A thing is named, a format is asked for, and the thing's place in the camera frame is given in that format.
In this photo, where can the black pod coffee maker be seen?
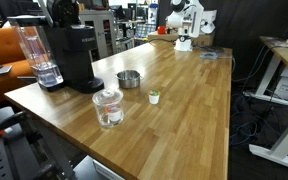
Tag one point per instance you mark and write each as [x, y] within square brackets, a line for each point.
[77, 56]

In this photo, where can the black clamp stand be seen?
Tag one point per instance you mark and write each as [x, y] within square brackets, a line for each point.
[14, 146]

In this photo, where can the clear plastic cup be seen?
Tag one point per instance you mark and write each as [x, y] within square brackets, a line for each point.
[108, 110]

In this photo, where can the white-legged wooden desk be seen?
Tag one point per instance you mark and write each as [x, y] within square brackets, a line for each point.
[284, 53]

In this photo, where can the small steel pot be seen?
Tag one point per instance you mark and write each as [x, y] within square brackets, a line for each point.
[129, 80]

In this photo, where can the clear water tank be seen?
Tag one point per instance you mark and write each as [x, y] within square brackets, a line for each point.
[39, 53]

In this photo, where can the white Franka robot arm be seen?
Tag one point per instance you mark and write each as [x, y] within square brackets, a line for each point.
[184, 20]

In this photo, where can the grey metal cabinet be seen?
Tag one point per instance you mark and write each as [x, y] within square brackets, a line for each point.
[100, 33]

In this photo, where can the orange couch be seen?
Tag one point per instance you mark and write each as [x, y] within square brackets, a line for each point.
[0, 50]

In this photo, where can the coffee pod green lid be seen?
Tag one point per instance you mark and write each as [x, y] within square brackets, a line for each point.
[154, 98]

